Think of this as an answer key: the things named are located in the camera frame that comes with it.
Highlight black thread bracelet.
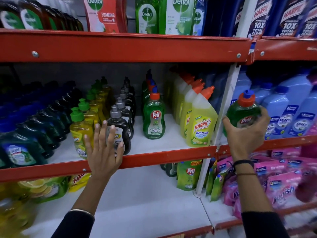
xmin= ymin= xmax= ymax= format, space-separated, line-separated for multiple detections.
xmin=232 ymin=160 xmax=255 ymax=169

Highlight small green sachets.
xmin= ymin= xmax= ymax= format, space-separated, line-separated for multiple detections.
xmin=205 ymin=158 xmax=225 ymax=202

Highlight red metal shelf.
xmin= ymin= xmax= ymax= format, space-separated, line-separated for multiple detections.
xmin=0 ymin=0 xmax=317 ymax=238

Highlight person's right hand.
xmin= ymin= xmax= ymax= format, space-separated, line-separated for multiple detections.
xmin=222 ymin=106 xmax=272 ymax=162

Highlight row of navy cleaner bottles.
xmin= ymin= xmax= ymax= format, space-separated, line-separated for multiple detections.
xmin=247 ymin=0 xmax=317 ymax=39

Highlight row of green orange-capped bottles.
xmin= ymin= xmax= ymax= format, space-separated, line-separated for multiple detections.
xmin=141 ymin=69 xmax=166 ymax=140

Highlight row of red refill packs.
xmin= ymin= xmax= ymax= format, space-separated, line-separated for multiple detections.
xmin=116 ymin=0 xmax=128 ymax=33

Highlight pink foaming refill pack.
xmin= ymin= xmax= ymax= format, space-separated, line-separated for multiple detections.
xmin=82 ymin=0 xmax=122 ymax=33

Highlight row of blue-capped dark bottles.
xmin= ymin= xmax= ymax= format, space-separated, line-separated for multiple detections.
xmin=0 ymin=80 xmax=84 ymax=169

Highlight light green refill pouch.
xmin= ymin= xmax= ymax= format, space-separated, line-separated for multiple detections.
xmin=176 ymin=160 xmax=203 ymax=192

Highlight person's left hand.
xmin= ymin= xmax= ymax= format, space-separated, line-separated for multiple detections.
xmin=84 ymin=120 xmax=125 ymax=179

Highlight row of brown antiseptic bottles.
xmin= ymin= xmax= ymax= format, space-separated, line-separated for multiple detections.
xmin=0 ymin=0 xmax=84 ymax=31

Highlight green disinfectant pouch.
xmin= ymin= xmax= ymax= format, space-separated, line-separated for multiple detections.
xmin=159 ymin=0 xmax=196 ymax=35

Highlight silver bangle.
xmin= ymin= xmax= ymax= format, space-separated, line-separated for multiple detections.
xmin=69 ymin=209 xmax=95 ymax=220

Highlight blue disinfectant pouch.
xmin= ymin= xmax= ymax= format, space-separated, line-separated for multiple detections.
xmin=192 ymin=0 xmax=208 ymax=36

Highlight green Pril bottle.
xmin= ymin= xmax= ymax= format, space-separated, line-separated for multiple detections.
xmin=223 ymin=89 xmax=262 ymax=137

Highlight green liquid bottle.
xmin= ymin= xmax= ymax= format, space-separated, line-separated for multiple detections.
xmin=135 ymin=0 xmax=160 ymax=34

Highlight cluster of yellow grey-capped bottles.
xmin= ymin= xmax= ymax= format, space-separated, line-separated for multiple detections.
xmin=0 ymin=182 xmax=38 ymax=238

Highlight black pump dish soap bottle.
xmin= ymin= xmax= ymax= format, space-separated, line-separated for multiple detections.
xmin=106 ymin=105 xmax=132 ymax=156

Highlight row of yellow green-capped bottles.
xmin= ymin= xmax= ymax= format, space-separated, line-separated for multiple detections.
xmin=78 ymin=76 xmax=112 ymax=127

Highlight green lemon print pouch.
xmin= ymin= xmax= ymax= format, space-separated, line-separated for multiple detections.
xmin=18 ymin=177 xmax=71 ymax=204

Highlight pile of pink pouches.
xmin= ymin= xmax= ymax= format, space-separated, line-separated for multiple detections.
xmin=223 ymin=146 xmax=317 ymax=218

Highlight yellow pouch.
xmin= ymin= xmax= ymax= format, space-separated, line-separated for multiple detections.
xmin=68 ymin=173 xmax=92 ymax=192

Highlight row of light blue bottles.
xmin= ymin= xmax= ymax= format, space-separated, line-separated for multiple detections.
xmin=230 ymin=68 xmax=317 ymax=140

